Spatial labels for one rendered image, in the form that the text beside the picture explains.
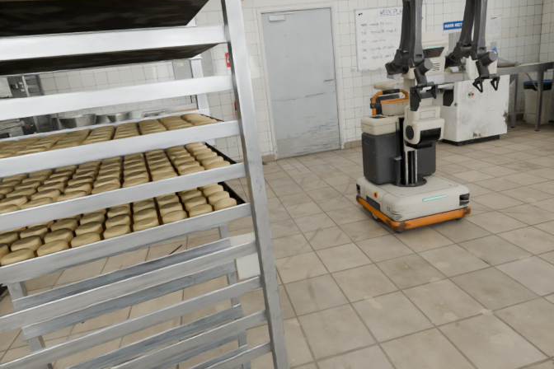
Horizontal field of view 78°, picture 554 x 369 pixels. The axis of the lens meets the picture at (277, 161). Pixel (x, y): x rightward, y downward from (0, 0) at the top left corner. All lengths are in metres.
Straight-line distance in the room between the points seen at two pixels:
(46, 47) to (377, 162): 2.41
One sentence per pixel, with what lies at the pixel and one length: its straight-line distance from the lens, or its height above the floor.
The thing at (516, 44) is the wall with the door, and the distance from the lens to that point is 6.96.
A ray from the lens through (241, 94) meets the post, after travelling 0.67.
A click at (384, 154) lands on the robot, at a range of 2.78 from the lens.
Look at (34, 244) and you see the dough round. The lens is 0.85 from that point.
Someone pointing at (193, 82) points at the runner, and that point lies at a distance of 0.68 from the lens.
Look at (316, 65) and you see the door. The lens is 5.11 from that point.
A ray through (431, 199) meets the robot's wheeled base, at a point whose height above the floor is 0.24.
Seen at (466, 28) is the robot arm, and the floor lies 1.37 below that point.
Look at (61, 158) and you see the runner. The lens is 0.69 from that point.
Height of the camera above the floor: 1.24
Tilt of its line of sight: 14 degrees down
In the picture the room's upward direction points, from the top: 7 degrees counter-clockwise
